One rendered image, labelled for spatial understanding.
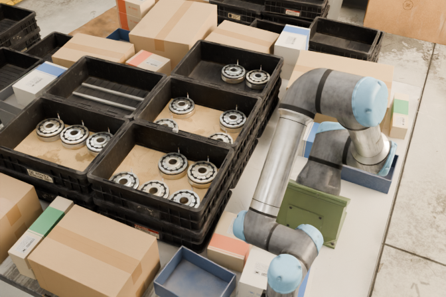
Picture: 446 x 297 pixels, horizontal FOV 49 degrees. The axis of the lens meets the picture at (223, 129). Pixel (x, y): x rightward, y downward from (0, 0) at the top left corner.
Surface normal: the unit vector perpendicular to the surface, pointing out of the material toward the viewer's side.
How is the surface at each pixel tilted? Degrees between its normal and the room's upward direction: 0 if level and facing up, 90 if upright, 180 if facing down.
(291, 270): 1
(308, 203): 90
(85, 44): 0
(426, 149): 0
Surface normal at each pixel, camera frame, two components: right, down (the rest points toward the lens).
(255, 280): 0.00, -0.75
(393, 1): -0.39, 0.39
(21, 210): 0.91, 0.28
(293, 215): -0.43, 0.60
